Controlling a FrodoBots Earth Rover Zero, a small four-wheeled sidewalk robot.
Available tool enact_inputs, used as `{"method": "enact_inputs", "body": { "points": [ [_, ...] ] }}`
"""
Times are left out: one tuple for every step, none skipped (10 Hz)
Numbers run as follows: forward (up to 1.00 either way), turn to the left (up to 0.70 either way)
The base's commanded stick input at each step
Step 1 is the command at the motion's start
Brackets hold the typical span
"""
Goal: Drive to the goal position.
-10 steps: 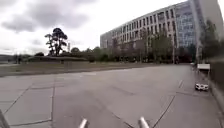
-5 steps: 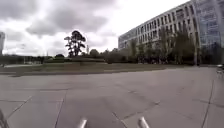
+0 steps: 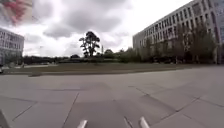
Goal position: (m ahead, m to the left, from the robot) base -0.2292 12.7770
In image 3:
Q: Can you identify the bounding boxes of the grass lawn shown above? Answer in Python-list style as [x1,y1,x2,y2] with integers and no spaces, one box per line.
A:
[3,62,201,78]

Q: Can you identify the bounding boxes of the tall dark tree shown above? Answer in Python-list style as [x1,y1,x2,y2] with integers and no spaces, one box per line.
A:
[78,30,101,59]

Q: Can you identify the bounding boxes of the grey paved plaza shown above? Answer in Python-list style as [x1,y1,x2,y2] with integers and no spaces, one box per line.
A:
[0,65,224,128]

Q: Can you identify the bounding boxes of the low hedge line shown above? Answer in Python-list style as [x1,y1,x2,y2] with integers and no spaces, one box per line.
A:
[13,53,121,66]

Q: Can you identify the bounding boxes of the robot's own part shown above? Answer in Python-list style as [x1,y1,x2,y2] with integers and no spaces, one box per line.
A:
[76,119,88,128]
[138,116,151,128]

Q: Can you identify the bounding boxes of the row of trees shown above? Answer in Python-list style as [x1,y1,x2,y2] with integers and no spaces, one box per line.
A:
[118,24,218,65]

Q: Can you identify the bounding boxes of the large grey building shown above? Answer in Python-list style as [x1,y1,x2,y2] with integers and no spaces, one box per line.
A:
[132,0,224,64]

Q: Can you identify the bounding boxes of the pale building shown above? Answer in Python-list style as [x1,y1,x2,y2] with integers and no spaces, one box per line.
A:
[0,27,25,66]

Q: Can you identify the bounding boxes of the red and white flag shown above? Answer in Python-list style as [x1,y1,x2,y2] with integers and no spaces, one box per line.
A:
[0,0,34,26]

